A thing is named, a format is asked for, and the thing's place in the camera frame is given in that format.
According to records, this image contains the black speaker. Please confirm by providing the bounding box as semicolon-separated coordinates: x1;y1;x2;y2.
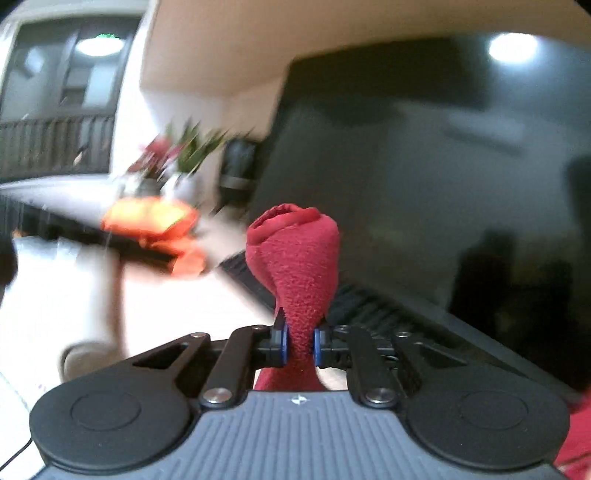
217;138;257;212

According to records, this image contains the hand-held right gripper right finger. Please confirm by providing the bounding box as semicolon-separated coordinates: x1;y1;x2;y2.
313;316;469;409

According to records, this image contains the window with dark frame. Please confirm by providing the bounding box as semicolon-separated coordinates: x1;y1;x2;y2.
0;18;144;178

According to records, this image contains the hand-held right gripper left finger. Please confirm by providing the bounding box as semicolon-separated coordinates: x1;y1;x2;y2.
132;306;291;409

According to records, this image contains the potted plant with red flowers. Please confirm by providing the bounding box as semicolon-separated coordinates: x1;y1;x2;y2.
121;117;232;206

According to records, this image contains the red fleece garment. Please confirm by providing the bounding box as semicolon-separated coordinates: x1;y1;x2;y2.
246;203;591;480

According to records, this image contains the orange cloth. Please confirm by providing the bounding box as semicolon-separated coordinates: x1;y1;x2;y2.
100;196;208;278

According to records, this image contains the dark shelf board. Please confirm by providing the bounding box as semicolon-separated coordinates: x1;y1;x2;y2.
0;182;185;271

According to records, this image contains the large black television screen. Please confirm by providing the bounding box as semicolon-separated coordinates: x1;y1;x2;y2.
250;31;591;407

